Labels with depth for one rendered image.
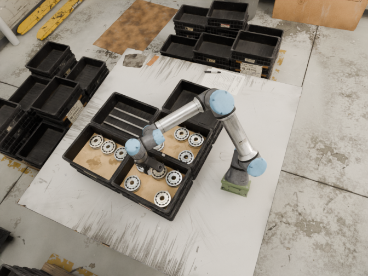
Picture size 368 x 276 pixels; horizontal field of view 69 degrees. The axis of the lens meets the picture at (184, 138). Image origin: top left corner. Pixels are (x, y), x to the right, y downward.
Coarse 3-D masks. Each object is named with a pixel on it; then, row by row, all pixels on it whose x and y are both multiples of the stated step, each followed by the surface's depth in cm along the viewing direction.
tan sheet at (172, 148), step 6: (168, 132) 185; (174, 132) 185; (192, 132) 183; (168, 138) 183; (174, 138) 182; (204, 138) 180; (168, 144) 181; (174, 144) 180; (180, 144) 180; (186, 144) 179; (168, 150) 178; (174, 150) 178; (180, 150) 177; (192, 150) 176; (198, 150) 176; (174, 156) 176
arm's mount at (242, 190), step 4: (224, 176) 171; (224, 180) 163; (224, 184) 166; (228, 184) 163; (232, 184) 161; (248, 184) 166; (224, 188) 174; (228, 188) 169; (232, 188) 166; (236, 188) 164; (240, 188) 161; (244, 188) 159; (248, 188) 159; (232, 192) 172; (236, 192) 171; (240, 192) 167; (244, 192) 165; (244, 196) 170
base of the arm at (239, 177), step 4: (232, 168) 163; (236, 168) 162; (228, 172) 166; (232, 172) 163; (236, 172) 162; (240, 172) 161; (244, 172) 162; (228, 176) 166; (232, 176) 162; (236, 176) 161; (240, 176) 161; (244, 176) 162; (248, 176) 165; (228, 180) 163; (232, 180) 162; (236, 180) 161; (240, 180) 161; (244, 180) 162; (248, 180) 165; (236, 184) 161; (240, 184) 161; (244, 184) 162
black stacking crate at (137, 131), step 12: (120, 96) 196; (108, 108) 196; (120, 108) 200; (132, 108) 199; (144, 108) 193; (96, 120) 189; (108, 120) 196; (120, 120) 195; (132, 120) 194; (120, 132) 190; (132, 132) 189
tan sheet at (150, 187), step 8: (136, 168) 174; (168, 168) 172; (128, 176) 172; (144, 176) 170; (184, 176) 168; (144, 184) 168; (152, 184) 167; (160, 184) 167; (136, 192) 166; (144, 192) 165; (152, 192) 165; (152, 200) 162
